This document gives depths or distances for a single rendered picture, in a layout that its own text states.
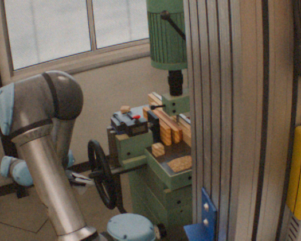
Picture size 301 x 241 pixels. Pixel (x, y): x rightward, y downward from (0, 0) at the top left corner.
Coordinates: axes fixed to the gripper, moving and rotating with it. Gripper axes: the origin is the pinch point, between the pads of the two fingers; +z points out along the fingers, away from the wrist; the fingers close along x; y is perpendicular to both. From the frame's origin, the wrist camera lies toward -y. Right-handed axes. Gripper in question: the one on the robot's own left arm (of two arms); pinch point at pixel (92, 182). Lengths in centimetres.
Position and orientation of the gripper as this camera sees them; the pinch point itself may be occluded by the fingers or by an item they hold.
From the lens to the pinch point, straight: 157.3
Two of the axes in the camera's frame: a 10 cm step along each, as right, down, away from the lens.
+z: 8.3, 2.5, 5.0
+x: 3.9, 3.8, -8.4
